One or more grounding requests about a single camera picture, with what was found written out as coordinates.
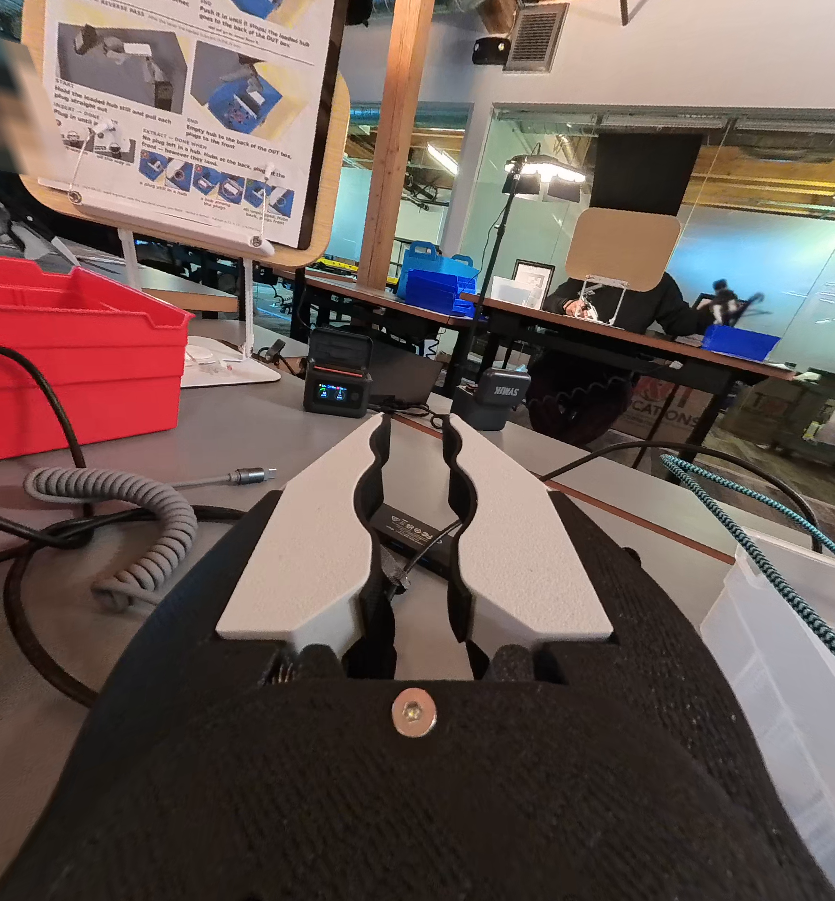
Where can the red plastic bin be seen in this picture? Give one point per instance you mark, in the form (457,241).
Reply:
(72,373)

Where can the instruction sheet board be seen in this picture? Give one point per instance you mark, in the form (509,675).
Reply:
(199,105)

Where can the studio light stand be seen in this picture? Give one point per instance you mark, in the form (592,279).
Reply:
(530,169)

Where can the black usb hub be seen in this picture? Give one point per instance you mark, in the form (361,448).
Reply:
(410,528)

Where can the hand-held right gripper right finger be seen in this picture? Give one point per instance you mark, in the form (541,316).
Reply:
(530,556)

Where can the wall air vent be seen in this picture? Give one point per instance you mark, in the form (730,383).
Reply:
(535,36)

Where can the small clear container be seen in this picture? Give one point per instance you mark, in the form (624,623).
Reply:
(509,290)

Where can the cardboard box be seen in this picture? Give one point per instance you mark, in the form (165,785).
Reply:
(671,415)

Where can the white board stand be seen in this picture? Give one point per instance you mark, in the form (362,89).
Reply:
(234,366)

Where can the black charger dock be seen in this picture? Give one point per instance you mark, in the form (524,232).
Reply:
(502,394)

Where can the black wall camera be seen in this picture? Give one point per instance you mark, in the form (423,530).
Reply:
(491,51)

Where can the framed marker poster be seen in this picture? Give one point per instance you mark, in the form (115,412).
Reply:
(533,281)

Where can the blue stacking bin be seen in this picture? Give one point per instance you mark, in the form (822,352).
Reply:
(435,295)

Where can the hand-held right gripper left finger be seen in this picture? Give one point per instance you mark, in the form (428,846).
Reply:
(304,549)

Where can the wooden-edged desk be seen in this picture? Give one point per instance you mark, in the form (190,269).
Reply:
(516,317)

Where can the clear plastic bin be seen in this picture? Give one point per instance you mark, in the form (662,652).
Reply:
(797,690)

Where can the black charging case with display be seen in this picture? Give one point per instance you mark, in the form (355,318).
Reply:
(336,391)

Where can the light wooden beam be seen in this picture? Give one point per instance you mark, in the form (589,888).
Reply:
(396,141)

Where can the blue plastic bin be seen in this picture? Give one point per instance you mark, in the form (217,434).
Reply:
(741,343)

